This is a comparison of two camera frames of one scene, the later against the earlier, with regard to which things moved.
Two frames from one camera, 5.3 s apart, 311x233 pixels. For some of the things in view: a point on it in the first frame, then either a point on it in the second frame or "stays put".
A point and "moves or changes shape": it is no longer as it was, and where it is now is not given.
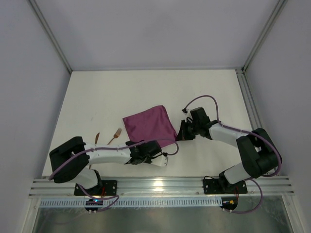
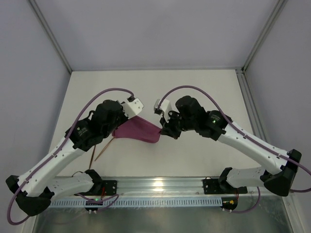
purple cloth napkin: (151, 124) moves or changes shape
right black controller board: (229, 203) stays put
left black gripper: (150, 150) to (122, 120)
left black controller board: (93, 202) stays put
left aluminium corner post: (51, 35) stays put
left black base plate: (108, 188) stays put
